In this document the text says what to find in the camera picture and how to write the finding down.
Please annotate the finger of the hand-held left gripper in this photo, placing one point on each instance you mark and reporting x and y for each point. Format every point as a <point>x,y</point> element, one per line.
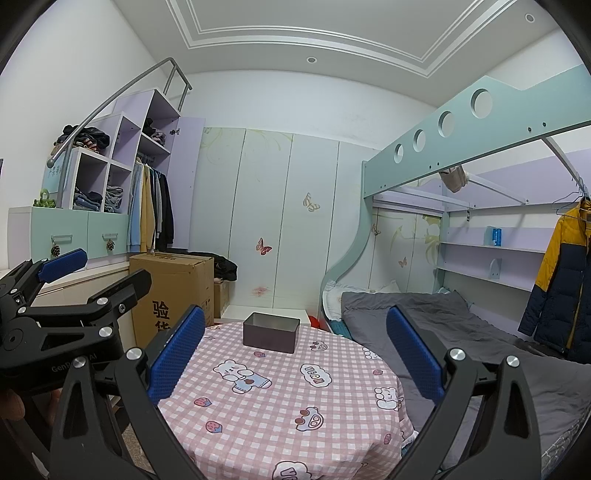
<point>124,290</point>
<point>62,265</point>

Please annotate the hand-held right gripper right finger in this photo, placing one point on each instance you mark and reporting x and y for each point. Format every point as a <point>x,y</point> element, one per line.
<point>415,355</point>

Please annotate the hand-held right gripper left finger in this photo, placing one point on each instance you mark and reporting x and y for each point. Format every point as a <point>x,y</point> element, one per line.
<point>178,350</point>

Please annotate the metal tin box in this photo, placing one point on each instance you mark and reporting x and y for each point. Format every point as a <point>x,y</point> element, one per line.
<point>270,334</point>

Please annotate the person's left hand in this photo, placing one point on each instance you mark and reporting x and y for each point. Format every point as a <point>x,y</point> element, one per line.
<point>11,406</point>

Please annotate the mint drawer unit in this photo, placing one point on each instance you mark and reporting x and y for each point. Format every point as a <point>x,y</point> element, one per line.
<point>78,228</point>

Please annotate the large cardboard box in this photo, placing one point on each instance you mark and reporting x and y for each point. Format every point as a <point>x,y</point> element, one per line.
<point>175,286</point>

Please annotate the small cardboard box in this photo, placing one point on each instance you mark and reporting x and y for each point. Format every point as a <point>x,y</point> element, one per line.
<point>221,297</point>

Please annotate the folded blue jeans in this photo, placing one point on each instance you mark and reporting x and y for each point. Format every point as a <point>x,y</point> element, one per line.
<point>87,201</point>

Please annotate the grey blanket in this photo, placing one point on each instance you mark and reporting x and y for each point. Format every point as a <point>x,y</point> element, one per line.
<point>485,346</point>

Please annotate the teal mattress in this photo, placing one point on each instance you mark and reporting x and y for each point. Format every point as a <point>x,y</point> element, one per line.
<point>339,327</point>

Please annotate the yellow hanging garment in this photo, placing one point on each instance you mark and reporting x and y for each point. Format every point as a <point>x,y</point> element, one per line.
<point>147,212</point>

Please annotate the light blue hanging garment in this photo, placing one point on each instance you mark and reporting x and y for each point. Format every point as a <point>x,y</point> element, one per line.
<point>135,207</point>

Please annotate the folded grey clothes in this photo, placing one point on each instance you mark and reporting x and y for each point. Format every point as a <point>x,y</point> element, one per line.
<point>114,198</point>

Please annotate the black hanging coat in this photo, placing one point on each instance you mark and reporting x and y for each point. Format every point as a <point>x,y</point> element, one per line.
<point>165,212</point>

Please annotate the black bag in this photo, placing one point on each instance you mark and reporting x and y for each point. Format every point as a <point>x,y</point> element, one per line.
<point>217,267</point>

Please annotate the white pillow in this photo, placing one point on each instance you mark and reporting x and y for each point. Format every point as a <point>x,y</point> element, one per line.
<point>334,295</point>

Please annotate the faded pink butterfly sticker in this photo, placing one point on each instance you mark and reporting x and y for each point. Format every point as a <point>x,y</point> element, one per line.
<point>261,291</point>

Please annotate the pink checkered tablecloth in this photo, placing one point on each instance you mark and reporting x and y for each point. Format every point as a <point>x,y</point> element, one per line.
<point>277,397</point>

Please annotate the small white arched stand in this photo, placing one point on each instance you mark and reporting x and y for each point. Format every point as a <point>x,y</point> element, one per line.
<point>494,270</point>

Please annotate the pile of dark clothes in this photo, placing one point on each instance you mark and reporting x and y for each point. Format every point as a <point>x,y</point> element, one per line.
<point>85,137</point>

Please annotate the blue can on shelf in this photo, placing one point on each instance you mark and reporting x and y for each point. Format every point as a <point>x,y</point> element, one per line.
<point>494,236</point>

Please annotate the yellow and navy jacket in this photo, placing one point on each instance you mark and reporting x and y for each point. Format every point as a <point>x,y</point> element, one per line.
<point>549,295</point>

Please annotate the white wardrobe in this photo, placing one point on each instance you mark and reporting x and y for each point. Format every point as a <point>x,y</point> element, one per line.
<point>286,230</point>

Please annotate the folded dark clothes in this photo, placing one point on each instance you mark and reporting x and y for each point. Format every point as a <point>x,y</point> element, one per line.
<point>153,131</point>

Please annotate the purple stepped cube shelf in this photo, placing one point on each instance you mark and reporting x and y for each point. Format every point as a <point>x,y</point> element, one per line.
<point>134,110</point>

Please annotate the metal handrail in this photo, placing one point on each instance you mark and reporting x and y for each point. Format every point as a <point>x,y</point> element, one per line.
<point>115,94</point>

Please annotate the beige hanging cloth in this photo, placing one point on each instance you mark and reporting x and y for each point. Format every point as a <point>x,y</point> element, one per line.
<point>453,180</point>

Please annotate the beige butterfly sticker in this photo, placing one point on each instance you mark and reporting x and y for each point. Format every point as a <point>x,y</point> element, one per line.
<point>311,203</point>

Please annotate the purple wall shelves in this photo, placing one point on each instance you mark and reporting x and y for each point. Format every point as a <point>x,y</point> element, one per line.
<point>466,249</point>

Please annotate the mint bunk bed frame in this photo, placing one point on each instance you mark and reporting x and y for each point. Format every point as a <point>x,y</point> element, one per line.
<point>461,120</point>

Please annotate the metal clothes rail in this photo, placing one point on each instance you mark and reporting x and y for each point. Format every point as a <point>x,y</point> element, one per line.
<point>561,159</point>

